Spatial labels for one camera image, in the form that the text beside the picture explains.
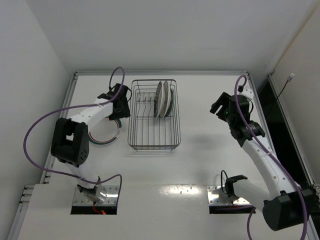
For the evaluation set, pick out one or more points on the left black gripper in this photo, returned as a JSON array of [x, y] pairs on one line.
[[122, 110]]

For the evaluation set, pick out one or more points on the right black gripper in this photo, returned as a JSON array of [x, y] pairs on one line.
[[219, 104]]

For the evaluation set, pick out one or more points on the green red rimmed plate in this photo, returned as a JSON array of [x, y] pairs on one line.
[[105, 132], [156, 98]]

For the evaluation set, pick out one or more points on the white grey rimmed plate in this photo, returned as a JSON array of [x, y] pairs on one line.
[[164, 99]]

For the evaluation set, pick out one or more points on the small blue patterned plate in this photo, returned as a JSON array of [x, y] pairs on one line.
[[169, 109]]

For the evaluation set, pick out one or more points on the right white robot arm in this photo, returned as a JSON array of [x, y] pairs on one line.
[[283, 204]]

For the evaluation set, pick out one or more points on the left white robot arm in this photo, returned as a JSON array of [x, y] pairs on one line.
[[71, 138]]

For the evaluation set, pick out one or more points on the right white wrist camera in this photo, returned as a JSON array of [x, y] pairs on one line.
[[246, 91]]

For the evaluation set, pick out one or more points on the metal wire dish rack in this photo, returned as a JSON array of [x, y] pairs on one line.
[[154, 124]]

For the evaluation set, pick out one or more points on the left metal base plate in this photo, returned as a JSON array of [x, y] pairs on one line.
[[110, 193]]

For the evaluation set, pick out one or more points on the metal base plate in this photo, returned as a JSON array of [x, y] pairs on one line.
[[110, 193], [216, 198]]

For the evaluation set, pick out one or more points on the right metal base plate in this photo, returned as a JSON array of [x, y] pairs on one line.
[[216, 198]]

